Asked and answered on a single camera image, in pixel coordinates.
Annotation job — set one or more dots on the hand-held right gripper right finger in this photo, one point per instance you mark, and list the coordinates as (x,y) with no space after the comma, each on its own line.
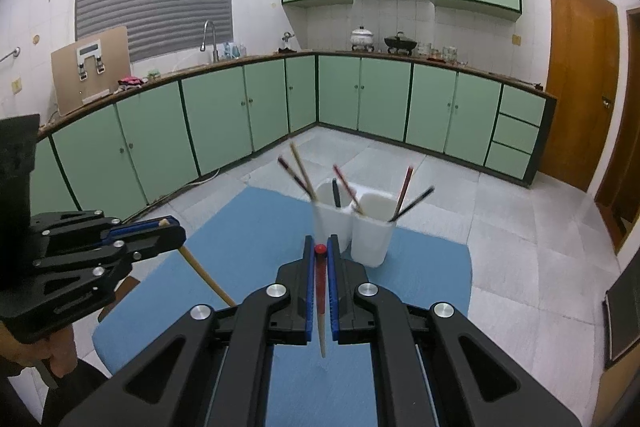
(332,277)

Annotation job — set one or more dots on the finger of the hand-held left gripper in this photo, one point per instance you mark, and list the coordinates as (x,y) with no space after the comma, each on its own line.
(160,242)
(145,227)

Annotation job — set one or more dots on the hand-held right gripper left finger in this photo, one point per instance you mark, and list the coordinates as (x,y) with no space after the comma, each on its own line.
(310,277)

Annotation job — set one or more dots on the white chopstick holder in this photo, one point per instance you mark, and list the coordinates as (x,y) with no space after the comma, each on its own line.
(372,232)
(327,222)

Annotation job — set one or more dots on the plain wooden chopstick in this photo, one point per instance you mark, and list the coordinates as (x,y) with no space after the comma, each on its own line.
(205,274)
(302,172)

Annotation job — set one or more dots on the person's left hand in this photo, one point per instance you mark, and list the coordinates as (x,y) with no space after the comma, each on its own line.
(55,352)

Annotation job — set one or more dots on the blue table cloth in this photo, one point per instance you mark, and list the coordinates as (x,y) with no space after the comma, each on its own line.
(425,277)

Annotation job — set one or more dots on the green base kitchen cabinets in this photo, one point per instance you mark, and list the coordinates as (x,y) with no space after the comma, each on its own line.
(215,117)

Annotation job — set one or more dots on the red cloth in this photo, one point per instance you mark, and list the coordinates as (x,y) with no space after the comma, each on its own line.
(131,81)

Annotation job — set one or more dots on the cardboard board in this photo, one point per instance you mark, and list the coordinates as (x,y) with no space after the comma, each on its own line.
(115,57)

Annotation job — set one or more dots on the metal sink faucet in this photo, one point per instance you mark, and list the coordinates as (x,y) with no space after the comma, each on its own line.
(215,49)

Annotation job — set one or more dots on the small bottles by sink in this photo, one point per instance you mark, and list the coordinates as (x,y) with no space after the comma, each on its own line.
(234,51)

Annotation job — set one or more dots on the small kettle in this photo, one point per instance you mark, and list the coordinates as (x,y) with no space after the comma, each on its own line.
(288,43)

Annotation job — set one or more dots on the white cooking pot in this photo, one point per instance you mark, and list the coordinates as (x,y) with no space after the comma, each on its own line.
(362,38)

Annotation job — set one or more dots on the black wok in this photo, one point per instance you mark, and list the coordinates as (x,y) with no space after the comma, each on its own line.
(400,42)

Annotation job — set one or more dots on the glass jars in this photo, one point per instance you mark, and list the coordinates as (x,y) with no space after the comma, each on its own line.
(449,54)

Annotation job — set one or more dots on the black glass cabinet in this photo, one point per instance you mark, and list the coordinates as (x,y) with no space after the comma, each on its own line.
(625,322)

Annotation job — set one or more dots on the wooden door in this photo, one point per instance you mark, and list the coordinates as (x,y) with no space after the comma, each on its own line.
(575,82)
(617,167)

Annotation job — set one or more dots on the yellow wall socket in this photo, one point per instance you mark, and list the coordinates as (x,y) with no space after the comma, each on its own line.
(16,86)

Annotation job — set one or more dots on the white bracket on board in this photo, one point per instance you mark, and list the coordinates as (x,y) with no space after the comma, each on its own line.
(89,49)

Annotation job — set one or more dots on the yellow wall switch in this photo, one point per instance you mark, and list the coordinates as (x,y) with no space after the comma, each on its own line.
(517,40)

